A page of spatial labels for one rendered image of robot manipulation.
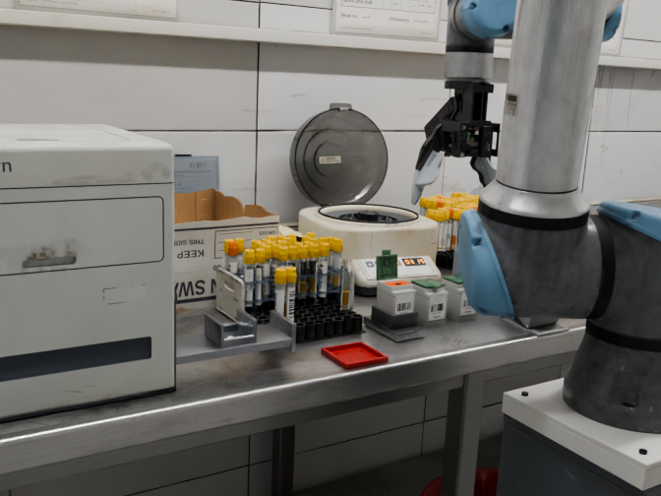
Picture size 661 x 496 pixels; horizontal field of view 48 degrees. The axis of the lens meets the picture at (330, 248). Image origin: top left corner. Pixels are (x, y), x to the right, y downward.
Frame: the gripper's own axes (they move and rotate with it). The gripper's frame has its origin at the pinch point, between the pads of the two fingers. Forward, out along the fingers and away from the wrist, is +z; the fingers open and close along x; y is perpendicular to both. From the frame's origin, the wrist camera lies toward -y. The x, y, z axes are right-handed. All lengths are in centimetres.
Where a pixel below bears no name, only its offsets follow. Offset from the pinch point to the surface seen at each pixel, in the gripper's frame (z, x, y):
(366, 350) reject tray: 18.1, -21.0, 15.9
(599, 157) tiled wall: -1, 86, -69
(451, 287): 12.8, -1.9, 5.3
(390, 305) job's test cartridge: 13.4, -15.0, 10.5
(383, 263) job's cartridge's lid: 7.9, -14.7, 6.2
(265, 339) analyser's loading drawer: 14.3, -36.5, 18.3
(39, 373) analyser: 13, -64, 26
